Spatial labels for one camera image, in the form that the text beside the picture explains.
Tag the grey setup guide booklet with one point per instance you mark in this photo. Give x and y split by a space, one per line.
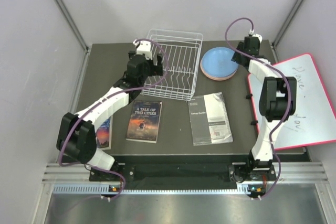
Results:
209 120

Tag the blue plate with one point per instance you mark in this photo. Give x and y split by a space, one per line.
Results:
221 56

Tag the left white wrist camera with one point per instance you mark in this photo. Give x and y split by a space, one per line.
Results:
143 48

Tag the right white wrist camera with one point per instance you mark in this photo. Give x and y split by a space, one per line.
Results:
253 34

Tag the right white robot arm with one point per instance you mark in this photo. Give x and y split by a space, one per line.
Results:
277 103

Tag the pink plate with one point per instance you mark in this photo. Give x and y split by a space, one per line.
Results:
215 72

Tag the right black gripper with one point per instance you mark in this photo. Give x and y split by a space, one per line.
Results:
235 58

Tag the blue fantasy cover book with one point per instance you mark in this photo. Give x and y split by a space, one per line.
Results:
104 135

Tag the pink framed whiteboard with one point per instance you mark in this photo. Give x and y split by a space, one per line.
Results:
314 119

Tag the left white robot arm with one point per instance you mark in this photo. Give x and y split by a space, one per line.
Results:
77 133

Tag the grey slotted cable duct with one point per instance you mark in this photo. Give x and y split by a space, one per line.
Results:
241 189

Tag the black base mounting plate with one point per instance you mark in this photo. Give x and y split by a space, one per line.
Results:
214 172

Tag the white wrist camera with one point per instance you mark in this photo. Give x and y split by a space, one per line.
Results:
143 48
253 34

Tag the aluminium frame rail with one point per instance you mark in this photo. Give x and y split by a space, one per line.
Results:
291 173

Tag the Tale of Two Cities book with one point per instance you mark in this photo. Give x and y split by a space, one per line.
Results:
144 121

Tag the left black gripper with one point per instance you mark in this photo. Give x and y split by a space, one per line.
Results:
156 70

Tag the white wire dish rack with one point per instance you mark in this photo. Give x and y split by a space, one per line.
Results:
183 50

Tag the orange plate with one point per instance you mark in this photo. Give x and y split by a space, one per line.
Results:
218 78

